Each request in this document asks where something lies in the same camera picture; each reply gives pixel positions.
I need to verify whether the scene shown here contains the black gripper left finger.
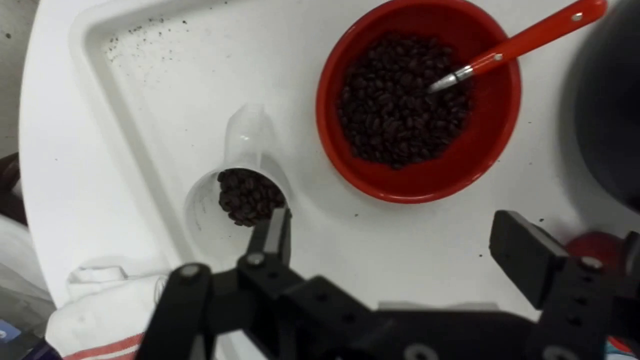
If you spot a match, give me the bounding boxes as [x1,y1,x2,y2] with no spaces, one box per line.
[132,206,375,360]

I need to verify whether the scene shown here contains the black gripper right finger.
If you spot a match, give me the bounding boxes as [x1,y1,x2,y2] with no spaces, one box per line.
[488,207,640,360]

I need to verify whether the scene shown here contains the small coffee bean pile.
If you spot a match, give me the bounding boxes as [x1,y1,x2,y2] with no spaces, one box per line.
[213,165,290,230]

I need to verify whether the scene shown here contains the clear plastic measuring jar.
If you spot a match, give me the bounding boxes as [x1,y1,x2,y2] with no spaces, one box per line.
[182,102,293,266]

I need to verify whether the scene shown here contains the red bowl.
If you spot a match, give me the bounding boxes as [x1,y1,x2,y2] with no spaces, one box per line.
[314,0,524,206]

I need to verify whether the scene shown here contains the red round object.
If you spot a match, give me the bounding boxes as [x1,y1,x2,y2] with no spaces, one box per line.
[563,227,630,270]

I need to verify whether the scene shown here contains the white towel with red stripes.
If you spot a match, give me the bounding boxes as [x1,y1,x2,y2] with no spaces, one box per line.
[43,261,268,360]

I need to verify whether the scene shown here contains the large coffee bean pile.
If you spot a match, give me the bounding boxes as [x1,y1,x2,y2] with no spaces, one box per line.
[333,31,475,169]

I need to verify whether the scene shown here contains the white plastic tray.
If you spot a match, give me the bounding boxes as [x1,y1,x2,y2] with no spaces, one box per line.
[68,0,640,315]

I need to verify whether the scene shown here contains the orange handled metal spoon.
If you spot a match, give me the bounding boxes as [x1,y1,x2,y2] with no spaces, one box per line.
[425,0,610,94]

